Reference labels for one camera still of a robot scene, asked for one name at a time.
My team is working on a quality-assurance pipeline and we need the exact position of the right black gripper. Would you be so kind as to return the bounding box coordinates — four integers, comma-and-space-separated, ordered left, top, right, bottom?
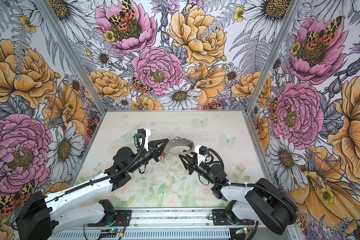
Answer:
178, 150, 216, 185

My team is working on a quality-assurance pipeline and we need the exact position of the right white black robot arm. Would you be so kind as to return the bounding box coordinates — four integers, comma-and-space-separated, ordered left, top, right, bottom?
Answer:
179, 146, 297, 235

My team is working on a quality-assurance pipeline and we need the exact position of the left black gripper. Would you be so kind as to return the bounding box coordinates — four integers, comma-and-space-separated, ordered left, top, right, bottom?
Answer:
128, 137, 170, 173

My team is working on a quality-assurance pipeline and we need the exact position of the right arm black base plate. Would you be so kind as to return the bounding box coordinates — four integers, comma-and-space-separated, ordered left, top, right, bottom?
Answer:
208, 209, 255, 226

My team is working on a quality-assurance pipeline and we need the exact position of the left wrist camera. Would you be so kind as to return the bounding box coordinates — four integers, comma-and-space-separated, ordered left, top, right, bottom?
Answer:
134, 128, 151, 150

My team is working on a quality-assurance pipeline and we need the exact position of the aluminium corner post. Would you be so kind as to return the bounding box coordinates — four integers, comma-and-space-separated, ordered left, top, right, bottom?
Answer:
35, 1, 107, 117
246, 0, 303, 115

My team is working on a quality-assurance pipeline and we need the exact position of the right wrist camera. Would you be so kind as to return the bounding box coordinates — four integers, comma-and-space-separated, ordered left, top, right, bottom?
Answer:
195, 145, 208, 166

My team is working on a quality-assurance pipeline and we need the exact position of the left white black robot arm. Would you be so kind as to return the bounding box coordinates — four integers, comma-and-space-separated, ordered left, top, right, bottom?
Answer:
15, 139, 169, 240

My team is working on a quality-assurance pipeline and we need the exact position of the left aluminium corner post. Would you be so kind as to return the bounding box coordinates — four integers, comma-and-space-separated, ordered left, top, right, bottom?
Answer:
35, 1, 107, 117

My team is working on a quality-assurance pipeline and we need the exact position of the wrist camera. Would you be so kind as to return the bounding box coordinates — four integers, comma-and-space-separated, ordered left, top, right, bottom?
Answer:
134, 128, 151, 150
195, 145, 208, 166

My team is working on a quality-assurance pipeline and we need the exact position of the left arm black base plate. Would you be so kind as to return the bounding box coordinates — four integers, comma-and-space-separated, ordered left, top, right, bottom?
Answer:
87, 210, 132, 227

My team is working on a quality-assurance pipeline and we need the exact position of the right aluminium corner post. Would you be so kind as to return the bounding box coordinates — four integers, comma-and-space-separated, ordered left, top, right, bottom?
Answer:
246, 0, 303, 115

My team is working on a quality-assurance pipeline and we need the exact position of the aluminium front rail frame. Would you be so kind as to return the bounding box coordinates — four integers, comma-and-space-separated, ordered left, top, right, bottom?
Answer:
50, 208, 304, 240

